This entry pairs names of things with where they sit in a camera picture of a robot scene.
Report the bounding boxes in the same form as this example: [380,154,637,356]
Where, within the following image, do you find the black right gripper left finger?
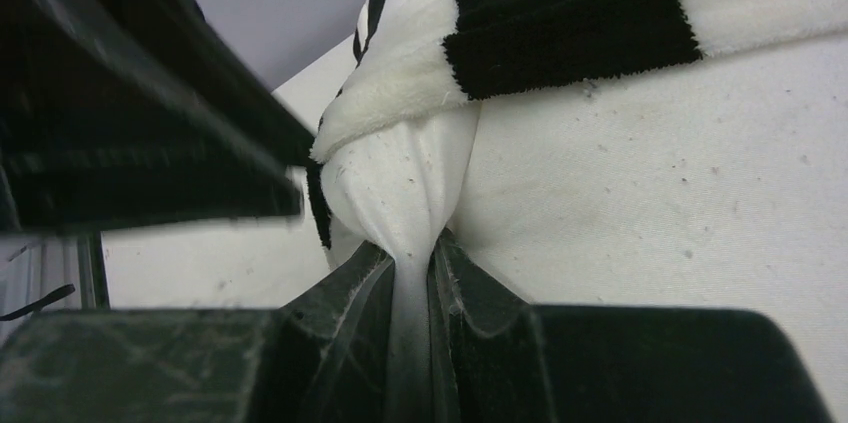
[1,244,394,422]

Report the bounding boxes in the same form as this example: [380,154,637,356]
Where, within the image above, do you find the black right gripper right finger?
[428,232,829,422]

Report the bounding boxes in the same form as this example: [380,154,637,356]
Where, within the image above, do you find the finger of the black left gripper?
[1,0,313,234]

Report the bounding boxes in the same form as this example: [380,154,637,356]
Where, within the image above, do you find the white pillow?
[321,35,847,422]

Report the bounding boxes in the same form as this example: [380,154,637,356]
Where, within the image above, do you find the black white striped pillowcase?
[307,0,847,248]

